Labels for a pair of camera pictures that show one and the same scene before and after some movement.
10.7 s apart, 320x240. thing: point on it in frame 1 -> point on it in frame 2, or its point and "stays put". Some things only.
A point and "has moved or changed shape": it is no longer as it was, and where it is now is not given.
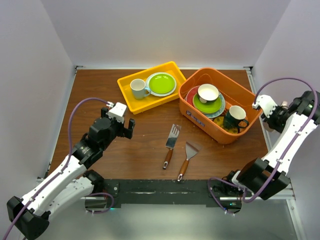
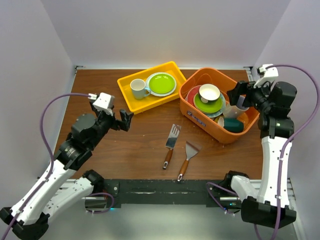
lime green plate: [161, 83] stays put
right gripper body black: [277, 119] -> [254, 96]
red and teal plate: [189, 97] stays put
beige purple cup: [285, 105] has moved or changed shape
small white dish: [207, 93] stays put
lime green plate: [209, 108] stays put
